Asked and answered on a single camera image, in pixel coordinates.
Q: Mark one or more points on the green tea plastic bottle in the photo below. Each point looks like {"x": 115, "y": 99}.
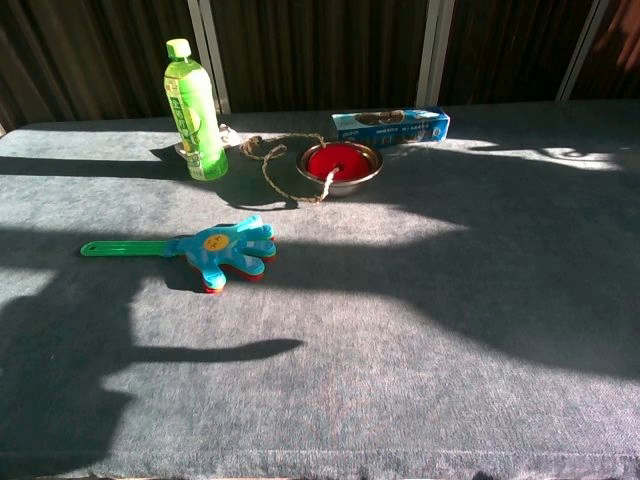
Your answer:
{"x": 192, "y": 110}

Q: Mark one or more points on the white window frame post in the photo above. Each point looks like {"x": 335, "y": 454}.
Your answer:
{"x": 432, "y": 60}
{"x": 218, "y": 75}
{"x": 585, "y": 50}

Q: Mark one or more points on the red round disc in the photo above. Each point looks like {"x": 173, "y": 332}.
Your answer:
{"x": 352, "y": 161}

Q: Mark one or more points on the grey-blue table cloth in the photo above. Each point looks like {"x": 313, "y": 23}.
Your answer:
{"x": 350, "y": 350}

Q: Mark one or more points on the blue hand-shaped clapper toy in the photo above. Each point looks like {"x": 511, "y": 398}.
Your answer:
{"x": 220, "y": 250}

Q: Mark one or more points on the stainless steel bowl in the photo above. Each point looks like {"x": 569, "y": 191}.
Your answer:
{"x": 345, "y": 189}

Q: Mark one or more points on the blue rectangular cardboard box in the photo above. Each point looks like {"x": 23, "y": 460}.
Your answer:
{"x": 390, "y": 132}

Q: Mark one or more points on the dark brown pleated curtain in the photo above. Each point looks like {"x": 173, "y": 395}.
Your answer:
{"x": 320, "y": 50}

